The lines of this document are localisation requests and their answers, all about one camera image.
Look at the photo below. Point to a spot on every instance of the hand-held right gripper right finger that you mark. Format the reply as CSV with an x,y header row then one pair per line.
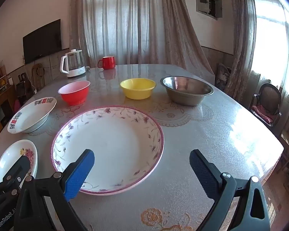
x,y
202,170

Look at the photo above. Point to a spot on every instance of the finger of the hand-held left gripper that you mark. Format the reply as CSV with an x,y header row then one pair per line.
x,y
20,168

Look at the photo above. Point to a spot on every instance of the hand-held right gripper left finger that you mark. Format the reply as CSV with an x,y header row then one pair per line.
x,y
79,173

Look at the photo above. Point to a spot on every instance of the small rose print plate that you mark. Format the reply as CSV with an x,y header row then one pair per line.
x,y
12,152

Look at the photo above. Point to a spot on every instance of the large purple floral plate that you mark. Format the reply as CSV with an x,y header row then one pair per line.
x,y
115,144

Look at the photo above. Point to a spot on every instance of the deep plate with red print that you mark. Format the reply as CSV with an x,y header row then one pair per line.
x,y
31,118

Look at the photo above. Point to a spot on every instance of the red plastic bowl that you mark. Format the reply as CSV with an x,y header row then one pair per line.
x,y
74,95

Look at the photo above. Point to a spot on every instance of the stainless steel bowl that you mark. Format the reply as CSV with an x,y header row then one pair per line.
x,y
186,93

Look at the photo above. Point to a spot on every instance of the red seat cushion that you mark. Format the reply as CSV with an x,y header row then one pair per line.
x,y
263,114

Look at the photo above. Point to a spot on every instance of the patterned pillow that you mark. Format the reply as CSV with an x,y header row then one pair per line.
x,y
223,75

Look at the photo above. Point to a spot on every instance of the black mesh chair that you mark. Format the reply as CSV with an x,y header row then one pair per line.
x,y
268,95

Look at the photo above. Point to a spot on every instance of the yellow plastic bowl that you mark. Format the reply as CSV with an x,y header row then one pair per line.
x,y
137,90

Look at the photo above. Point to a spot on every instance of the white glass electric kettle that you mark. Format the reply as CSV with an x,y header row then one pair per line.
x,y
73,63

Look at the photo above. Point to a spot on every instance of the red mug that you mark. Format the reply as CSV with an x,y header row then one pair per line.
x,y
108,62

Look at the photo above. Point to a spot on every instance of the beige curtain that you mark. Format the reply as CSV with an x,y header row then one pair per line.
x,y
242,43
134,21

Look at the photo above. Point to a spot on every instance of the bright window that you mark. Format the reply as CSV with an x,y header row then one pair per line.
x,y
269,41

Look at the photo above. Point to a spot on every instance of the grey electrical panel box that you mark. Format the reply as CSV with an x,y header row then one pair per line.
x,y
206,2

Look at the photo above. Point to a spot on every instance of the black wall television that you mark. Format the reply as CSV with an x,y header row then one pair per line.
x,y
42,41

